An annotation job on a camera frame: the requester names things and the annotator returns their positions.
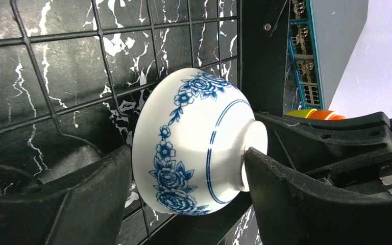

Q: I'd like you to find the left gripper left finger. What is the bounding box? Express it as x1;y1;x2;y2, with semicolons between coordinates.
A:
0;145;132;244

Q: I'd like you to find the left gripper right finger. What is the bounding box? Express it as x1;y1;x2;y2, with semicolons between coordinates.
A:
244;148;392;244

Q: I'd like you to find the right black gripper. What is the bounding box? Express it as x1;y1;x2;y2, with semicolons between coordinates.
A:
255;112;392;198

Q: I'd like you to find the glossy orange plastic bowl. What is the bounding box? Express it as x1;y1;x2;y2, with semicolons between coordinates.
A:
307;110;346;120

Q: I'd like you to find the blue white patterned bowl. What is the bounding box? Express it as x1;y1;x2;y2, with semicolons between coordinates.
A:
131;68;268;216

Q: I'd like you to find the black wire dish rack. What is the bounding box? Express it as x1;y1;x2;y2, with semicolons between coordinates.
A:
0;1;288;244

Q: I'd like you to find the yellow plastic bowl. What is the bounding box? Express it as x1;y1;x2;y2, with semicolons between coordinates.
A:
285;108;317;118

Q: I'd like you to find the grey teal network switch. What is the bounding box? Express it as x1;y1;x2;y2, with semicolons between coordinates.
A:
288;0;369;110

